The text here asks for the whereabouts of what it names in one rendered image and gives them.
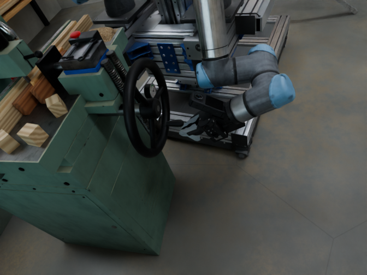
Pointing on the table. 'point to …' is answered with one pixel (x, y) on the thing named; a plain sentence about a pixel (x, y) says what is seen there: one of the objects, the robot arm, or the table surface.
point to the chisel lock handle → (34, 55)
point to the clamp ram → (51, 66)
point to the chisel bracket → (16, 60)
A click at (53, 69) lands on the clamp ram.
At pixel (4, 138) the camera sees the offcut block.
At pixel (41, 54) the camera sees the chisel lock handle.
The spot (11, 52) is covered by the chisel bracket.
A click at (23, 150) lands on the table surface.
